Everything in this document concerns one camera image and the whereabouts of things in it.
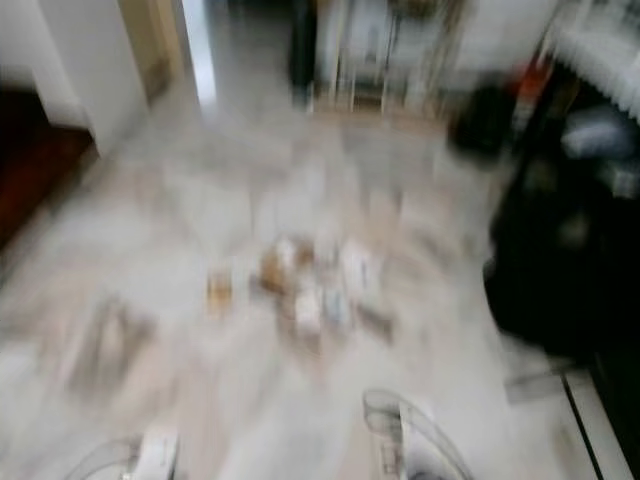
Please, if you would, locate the small orange litter piece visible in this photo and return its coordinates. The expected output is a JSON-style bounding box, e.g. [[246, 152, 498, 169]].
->
[[206, 270, 234, 313]]

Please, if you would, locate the pale grey rounded object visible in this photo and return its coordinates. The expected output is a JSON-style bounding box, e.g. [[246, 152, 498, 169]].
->
[[560, 105, 640, 161]]

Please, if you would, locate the red orange object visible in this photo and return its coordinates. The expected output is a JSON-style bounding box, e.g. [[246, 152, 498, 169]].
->
[[512, 62, 551, 101]]

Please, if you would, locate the black round bag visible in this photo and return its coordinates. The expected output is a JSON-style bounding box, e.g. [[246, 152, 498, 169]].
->
[[448, 82, 516, 159]]

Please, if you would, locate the wooden door frame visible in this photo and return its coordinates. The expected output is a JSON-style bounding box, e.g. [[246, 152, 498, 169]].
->
[[117, 0, 186, 101]]

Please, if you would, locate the black bulky padded chair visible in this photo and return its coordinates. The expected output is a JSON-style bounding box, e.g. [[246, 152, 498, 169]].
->
[[485, 70, 640, 361]]

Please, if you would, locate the white paper litter piece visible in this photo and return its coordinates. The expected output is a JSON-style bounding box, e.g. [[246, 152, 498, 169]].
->
[[338, 240, 383, 296]]

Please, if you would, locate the brown crumpled litter piece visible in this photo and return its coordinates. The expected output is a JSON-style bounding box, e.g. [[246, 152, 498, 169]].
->
[[258, 237, 311, 293]]

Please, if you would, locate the white lace cloth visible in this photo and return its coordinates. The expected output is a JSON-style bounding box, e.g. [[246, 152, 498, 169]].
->
[[550, 0, 640, 101]]

